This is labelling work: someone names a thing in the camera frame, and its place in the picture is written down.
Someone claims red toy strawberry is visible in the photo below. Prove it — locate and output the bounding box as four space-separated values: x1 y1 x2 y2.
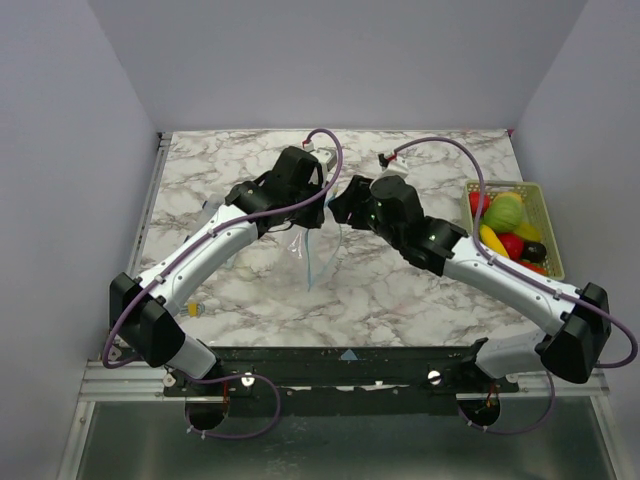
468 191 491 216

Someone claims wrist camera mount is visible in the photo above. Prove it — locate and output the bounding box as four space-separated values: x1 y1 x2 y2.
378 152 409 179
311 147 337 176

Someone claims red toy tomato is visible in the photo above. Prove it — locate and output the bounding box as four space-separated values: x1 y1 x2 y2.
498 233 524 261

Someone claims yellow toy starfruit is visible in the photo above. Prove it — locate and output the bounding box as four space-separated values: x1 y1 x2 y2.
513 222 542 243

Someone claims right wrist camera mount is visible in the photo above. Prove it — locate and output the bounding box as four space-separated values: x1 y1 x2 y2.
378 152 409 179

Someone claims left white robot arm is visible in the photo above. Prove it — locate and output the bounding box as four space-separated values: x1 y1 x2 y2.
109 141 343 395

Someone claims beige plastic basket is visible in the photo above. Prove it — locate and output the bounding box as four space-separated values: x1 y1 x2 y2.
460 180 565 280

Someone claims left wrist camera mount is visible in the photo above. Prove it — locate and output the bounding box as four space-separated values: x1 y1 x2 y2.
311 147 337 176

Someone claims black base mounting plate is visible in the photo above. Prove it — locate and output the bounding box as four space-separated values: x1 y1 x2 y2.
164 346 518 417

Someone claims red toy chili pepper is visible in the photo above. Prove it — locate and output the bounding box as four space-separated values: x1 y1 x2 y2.
516 260 548 276

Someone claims green toy cabbage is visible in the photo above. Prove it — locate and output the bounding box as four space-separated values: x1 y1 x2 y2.
483 199 524 233

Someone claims dark purple toy eggplant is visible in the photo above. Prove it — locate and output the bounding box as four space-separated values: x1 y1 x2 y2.
520 241 547 264

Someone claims yellow toy banana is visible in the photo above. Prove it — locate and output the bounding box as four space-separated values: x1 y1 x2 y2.
479 224 510 258

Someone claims clear plastic packet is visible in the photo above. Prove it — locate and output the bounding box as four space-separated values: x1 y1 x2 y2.
202 195 224 217

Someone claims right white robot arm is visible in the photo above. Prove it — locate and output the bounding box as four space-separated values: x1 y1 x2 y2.
329 175 611 392

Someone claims clear zip top bag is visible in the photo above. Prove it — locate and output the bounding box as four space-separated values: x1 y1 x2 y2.
266 189 343 299

